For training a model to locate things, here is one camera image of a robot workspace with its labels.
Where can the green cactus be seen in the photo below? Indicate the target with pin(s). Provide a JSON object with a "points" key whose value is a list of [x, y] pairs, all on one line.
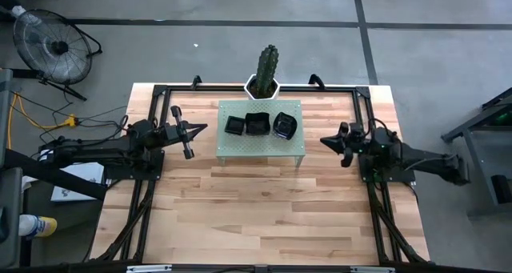
{"points": [[267, 67]]}

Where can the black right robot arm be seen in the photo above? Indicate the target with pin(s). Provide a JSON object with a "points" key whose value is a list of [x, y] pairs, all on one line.
{"points": [[424, 161]]}

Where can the black pot stack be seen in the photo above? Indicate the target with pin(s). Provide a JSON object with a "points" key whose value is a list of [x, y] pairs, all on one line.
{"points": [[285, 125]]}

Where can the black floor fan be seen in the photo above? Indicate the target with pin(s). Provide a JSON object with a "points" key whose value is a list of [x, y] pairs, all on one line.
{"points": [[54, 46]]}

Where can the white hexagonal plant pot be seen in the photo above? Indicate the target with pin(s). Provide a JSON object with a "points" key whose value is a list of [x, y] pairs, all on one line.
{"points": [[249, 89]]}

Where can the grey metal cart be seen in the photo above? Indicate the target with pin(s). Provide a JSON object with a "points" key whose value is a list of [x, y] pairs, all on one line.
{"points": [[492, 153]]}

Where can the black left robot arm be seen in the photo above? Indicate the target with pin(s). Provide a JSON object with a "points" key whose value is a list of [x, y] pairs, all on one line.
{"points": [[100, 149]]}

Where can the black wavy square plate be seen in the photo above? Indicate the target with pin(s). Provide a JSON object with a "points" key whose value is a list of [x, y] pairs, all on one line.
{"points": [[257, 123]]}

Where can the green perforated metal stand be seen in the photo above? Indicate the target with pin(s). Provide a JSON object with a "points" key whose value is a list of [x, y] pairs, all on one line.
{"points": [[260, 149]]}

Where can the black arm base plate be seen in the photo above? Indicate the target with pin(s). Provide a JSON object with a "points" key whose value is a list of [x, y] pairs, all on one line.
{"points": [[136, 173], [394, 177]]}

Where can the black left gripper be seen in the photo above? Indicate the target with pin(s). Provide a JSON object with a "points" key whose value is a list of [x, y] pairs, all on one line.
{"points": [[174, 131]]}

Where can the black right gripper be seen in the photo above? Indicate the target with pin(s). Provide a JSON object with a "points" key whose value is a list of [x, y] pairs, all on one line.
{"points": [[354, 143]]}

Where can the small black square plate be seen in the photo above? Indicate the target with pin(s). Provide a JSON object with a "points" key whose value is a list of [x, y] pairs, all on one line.
{"points": [[234, 125]]}

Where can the white bottle yellow label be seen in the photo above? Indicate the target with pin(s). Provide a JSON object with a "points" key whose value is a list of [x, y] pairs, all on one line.
{"points": [[40, 226]]}

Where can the person's white shoe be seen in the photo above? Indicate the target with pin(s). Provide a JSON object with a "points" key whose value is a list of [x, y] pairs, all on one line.
{"points": [[20, 12]]}

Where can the black cylinder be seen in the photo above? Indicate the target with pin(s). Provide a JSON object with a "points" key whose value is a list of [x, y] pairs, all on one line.
{"points": [[501, 189]]}

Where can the white printed cardboard box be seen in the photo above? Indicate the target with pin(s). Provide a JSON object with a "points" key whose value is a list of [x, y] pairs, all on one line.
{"points": [[82, 175]]}

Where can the grey cabinet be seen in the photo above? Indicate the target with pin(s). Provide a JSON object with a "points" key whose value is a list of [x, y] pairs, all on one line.
{"points": [[10, 217]]}

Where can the black diagonal beam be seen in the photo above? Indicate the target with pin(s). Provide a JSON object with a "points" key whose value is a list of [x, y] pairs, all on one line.
{"points": [[48, 173]]}

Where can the silver metal bracket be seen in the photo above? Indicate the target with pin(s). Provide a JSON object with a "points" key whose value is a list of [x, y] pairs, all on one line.
{"points": [[148, 269], [372, 270]]}

